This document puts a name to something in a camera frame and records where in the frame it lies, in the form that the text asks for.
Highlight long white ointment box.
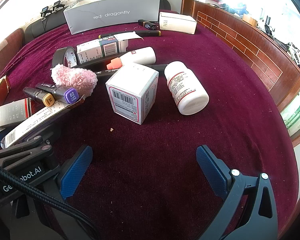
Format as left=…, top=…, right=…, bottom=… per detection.
left=1, top=96, right=86, bottom=149

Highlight large white pill bottle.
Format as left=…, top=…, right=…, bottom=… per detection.
left=164, top=61, right=210, bottom=116

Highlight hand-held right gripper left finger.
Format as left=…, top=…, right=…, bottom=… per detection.
left=40, top=144, right=98, bottom=240

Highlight white and teal carton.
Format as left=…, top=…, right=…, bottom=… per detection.
left=76, top=31, right=143, bottom=61

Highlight black marker orange ends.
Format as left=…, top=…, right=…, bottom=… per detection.
left=23, top=87, right=56, bottom=107

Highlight large grey shoe box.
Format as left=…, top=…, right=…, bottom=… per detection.
left=63, top=0, right=161, bottom=35

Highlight red and white carton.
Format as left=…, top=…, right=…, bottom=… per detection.
left=0, top=97, right=38, bottom=131

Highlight black braided cable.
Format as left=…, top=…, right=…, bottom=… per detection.
left=0, top=159, right=100, bottom=240

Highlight white cube barcode box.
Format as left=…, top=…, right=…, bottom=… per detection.
left=105, top=62, right=159, bottom=125

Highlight wooden cabinet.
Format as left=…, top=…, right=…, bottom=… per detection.
left=181, top=0, right=300, bottom=113

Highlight black device on clamp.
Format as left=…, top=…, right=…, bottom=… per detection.
left=51, top=1, right=65, bottom=14
left=40, top=5, right=51, bottom=21

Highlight short black marker yellow band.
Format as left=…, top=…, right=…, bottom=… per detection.
left=138, top=19, right=157, bottom=30

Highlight black sofa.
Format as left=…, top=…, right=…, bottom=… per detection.
left=24, top=0, right=179, bottom=44

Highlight black marker purple ends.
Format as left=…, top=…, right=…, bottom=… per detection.
left=36, top=83, right=77, bottom=105

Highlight pink fluffy cloth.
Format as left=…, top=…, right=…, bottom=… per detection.
left=51, top=64, right=98, bottom=98

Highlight black tape roll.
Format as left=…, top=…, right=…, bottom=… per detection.
left=52, top=47, right=78, bottom=68

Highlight small white carton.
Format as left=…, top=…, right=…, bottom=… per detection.
left=159, top=11, right=197, bottom=35

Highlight white bottle orange cap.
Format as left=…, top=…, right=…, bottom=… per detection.
left=106, top=47, right=156, bottom=70

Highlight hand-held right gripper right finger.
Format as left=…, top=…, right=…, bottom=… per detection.
left=196, top=144, right=278, bottom=240

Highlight brown armchair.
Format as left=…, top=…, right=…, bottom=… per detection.
left=0, top=27, right=24, bottom=73

